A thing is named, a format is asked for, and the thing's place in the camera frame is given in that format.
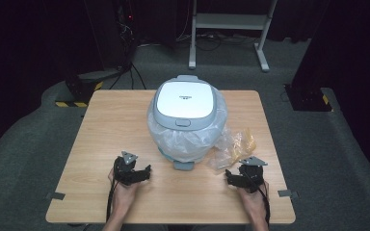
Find person's left hand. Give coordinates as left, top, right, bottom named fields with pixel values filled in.
left=107, top=167, right=140, bottom=214

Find dark equipment rack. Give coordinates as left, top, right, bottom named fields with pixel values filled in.
left=83, top=0, right=140, bottom=70

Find clear yellow plastic bag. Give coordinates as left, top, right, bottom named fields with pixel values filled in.
left=206, top=125, right=257, bottom=171

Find black base with yellow stripes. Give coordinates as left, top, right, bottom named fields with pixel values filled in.
left=54, top=70, right=105, bottom=109
left=283, top=83, right=333, bottom=113

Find person's right hand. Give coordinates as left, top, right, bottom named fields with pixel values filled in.
left=237, top=180, right=270, bottom=217

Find grey tape piece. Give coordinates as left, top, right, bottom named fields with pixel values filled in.
left=277, top=189, right=300, bottom=198
left=45, top=192, right=66, bottom=201

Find black floor cables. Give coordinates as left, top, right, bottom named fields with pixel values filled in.
left=109, top=62, right=147, bottom=91

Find grey white pedal trash can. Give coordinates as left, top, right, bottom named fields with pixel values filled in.
left=146, top=74, right=229, bottom=171

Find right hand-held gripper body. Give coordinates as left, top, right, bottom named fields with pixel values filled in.
left=237, top=156, right=269, bottom=194

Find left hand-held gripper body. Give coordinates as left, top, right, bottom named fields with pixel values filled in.
left=113, top=150, right=146, bottom=187

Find white metal stand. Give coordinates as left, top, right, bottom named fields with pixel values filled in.
left=188, top=0, right=279, bottom=73

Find cables under white stand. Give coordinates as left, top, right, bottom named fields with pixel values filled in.
left=175, top=29, right=258, bottom=52

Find clear plastic bin liner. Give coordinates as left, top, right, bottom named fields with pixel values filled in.
left=146, top=94, right=229, bottom=164

